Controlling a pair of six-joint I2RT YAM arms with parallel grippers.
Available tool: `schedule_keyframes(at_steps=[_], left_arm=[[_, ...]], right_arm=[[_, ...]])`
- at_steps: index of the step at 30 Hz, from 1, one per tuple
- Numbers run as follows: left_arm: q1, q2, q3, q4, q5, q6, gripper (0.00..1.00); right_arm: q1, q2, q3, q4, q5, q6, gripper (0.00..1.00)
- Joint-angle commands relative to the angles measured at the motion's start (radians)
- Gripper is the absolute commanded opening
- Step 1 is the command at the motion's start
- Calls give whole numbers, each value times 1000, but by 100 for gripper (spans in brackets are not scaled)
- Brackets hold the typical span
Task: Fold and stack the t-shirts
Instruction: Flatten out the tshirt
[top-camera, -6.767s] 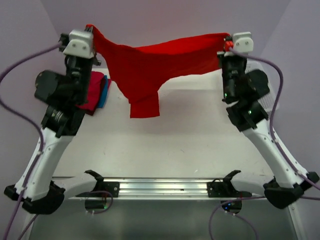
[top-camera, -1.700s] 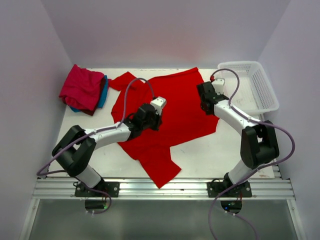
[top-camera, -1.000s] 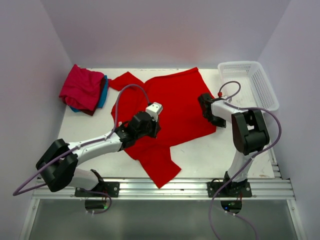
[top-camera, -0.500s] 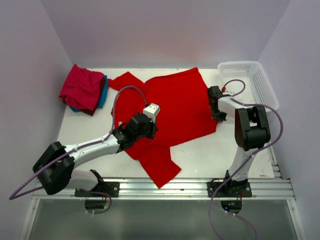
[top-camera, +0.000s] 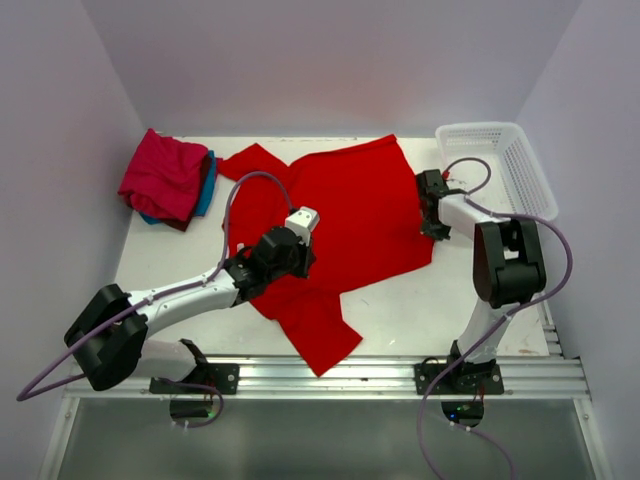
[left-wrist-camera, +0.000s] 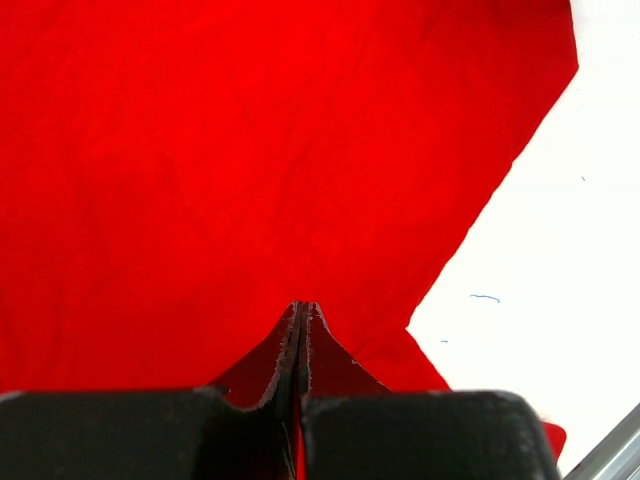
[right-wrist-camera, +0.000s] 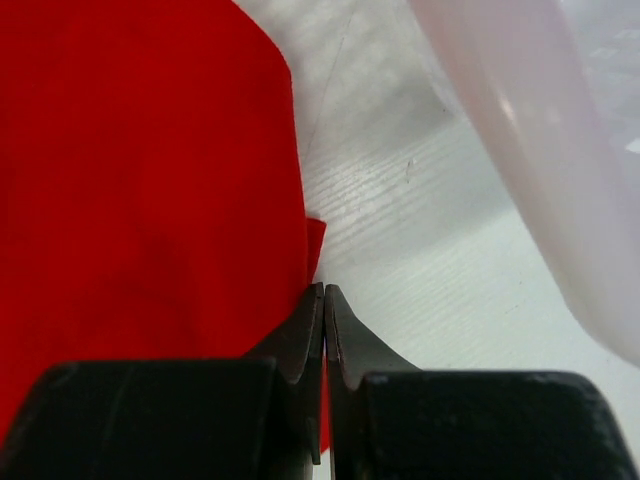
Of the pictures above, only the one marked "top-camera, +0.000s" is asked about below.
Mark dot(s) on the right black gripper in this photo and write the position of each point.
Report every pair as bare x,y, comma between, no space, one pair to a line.
428,207

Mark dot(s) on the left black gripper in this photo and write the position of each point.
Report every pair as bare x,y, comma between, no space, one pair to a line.
305,258

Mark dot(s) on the bright red t shirt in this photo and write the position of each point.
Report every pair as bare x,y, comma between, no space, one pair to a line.
369,230

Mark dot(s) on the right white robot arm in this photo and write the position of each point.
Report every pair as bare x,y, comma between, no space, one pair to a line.
507,264

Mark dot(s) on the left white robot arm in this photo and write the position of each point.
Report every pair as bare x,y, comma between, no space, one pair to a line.
112,338

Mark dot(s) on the white plastic basket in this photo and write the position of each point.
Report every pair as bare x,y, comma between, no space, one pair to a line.
516,182

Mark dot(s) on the folded teal t shirt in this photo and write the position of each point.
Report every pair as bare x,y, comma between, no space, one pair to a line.
205,200

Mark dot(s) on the folded maroon t shirt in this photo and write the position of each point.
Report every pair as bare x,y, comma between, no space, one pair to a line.
182,225

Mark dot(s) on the folded magenta t shirt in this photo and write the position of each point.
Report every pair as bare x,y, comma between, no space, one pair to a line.
163,177

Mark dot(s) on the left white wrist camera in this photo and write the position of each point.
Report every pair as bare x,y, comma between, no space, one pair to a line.
303,220

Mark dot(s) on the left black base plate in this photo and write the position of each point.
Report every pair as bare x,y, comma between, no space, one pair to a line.
224,377

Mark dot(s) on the aluminium mounting rail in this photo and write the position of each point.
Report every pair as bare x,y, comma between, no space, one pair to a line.
394,378

